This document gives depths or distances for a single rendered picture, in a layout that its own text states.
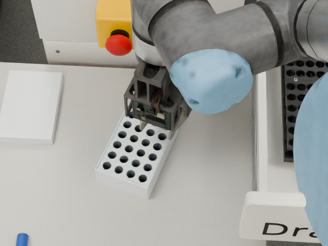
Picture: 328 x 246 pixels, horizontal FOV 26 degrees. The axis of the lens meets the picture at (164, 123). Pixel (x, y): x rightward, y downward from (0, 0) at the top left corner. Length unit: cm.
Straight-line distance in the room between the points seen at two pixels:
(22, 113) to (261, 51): 50
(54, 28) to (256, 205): 47
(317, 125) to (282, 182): 61
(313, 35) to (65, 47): 57
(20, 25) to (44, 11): 114
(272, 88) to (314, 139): 68
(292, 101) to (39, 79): 42
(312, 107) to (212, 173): 69
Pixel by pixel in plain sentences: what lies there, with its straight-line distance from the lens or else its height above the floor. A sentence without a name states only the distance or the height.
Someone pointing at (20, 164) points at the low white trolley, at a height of 76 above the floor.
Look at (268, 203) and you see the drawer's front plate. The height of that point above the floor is 93.
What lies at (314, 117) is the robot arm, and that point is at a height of 139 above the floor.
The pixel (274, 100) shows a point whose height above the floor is 84.
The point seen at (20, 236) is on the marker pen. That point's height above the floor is 78.
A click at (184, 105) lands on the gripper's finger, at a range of 100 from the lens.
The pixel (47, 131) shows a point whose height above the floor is 78.
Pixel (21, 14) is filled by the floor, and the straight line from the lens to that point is 230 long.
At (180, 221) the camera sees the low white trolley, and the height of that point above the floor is 76.
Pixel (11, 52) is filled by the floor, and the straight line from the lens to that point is 221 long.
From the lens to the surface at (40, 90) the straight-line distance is 115.
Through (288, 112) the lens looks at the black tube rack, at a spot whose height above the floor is 90.
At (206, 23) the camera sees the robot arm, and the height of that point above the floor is 114.
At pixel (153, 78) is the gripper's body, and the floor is 101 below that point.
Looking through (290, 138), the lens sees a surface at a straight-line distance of 96.
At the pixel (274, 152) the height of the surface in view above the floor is 84.
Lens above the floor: 171
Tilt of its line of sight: 58 degrees down
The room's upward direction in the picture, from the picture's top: straight up
